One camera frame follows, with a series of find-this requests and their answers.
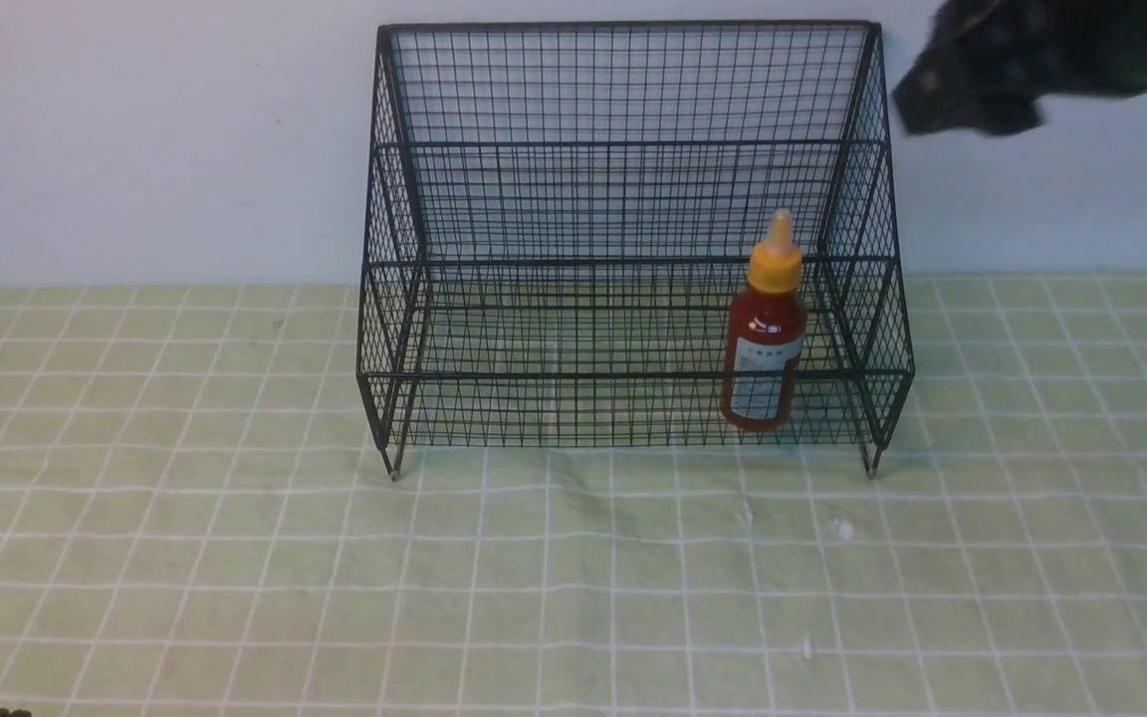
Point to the red seasoning bottle yellow cap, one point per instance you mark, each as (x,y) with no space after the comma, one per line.
(766,329)

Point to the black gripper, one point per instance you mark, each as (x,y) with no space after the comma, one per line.
(987,64)

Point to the black wire mesh shelf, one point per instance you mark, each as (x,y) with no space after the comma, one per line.
(560,215)

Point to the green checkered tablecloth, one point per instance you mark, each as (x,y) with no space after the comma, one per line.
(193,523)

